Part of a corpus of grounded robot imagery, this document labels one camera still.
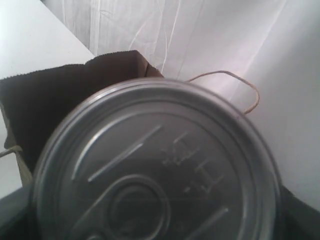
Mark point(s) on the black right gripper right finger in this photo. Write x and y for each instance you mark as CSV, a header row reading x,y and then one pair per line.
x,y
299,221

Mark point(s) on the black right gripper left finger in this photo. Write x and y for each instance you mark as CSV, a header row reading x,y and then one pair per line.
x,y
14,215

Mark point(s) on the dark jar with metal lid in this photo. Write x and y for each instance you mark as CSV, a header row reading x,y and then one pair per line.
x,y
155,159

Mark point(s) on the large brown paper bag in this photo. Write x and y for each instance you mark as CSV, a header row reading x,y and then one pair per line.
x,y
34,105

